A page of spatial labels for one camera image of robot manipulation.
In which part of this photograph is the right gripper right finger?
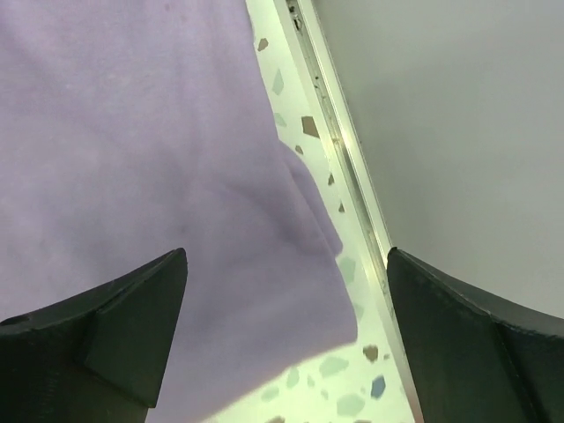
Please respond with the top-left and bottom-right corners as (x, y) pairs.
(387, 248), (563, 423)

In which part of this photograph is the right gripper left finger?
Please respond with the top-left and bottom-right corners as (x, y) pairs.
(1, 249), (188, 423)

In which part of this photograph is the purple t shirt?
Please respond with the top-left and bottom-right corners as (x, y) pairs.
(1, 1), (357, 422)

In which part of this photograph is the aluminium frame rail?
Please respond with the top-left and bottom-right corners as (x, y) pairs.
(273, 1), (424, 422)

